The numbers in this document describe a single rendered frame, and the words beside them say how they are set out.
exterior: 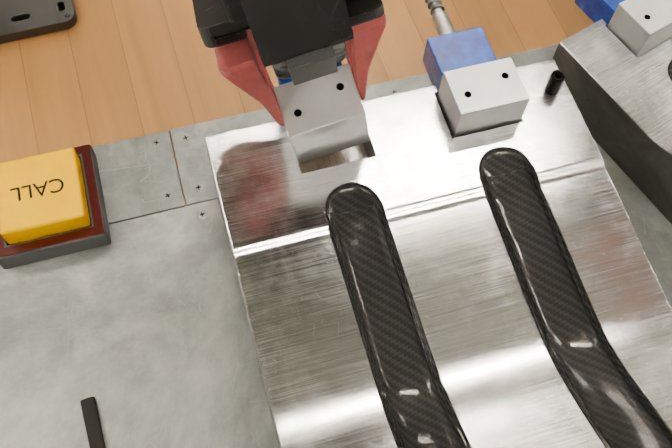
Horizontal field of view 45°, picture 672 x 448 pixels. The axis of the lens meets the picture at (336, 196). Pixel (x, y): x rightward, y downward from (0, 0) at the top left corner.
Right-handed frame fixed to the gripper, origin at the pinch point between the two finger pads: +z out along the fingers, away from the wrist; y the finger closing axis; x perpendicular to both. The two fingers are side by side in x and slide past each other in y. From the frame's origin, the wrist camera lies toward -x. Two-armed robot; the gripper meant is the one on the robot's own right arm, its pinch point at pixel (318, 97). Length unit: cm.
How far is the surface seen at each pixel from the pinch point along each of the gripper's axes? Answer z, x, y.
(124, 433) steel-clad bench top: 14.8, -9.6, -19.4
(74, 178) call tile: 5.1, 6.4, -18.7
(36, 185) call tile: 4.6, 6.3, -21.4
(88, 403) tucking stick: 13.2, -7.4, -21.3
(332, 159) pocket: 7.3, 2.1, -0.3
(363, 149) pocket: 7.6, 2.4, 2.1
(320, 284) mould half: 7.9, -8.1, -3.5
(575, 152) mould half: 9.1, -2.8, 15.8
